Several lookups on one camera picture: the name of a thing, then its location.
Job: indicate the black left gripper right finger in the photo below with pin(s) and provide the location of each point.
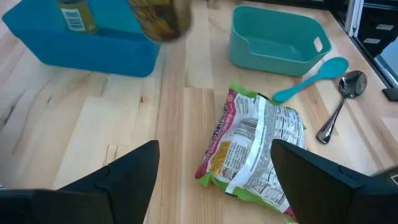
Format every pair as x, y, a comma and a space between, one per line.
311, 186

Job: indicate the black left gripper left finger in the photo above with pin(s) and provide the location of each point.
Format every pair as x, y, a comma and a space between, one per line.
133, 174

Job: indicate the green pink ramen packet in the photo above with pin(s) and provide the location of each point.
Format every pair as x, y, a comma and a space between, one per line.
248, 140

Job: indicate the yellow lid spice jar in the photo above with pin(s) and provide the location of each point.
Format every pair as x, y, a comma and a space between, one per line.
161, 18

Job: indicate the teal silicone spoon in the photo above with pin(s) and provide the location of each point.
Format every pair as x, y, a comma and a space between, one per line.
311, 81

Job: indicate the metal spoon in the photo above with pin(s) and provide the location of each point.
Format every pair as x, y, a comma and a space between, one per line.
353, 84

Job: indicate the blue plastic bin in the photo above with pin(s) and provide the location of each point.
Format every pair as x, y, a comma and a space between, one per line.
93, 53

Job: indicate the mint green plastic bin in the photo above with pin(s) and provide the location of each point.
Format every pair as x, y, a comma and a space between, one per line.
273, 53

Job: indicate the black frame clip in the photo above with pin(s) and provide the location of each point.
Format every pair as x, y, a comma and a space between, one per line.
391, 94

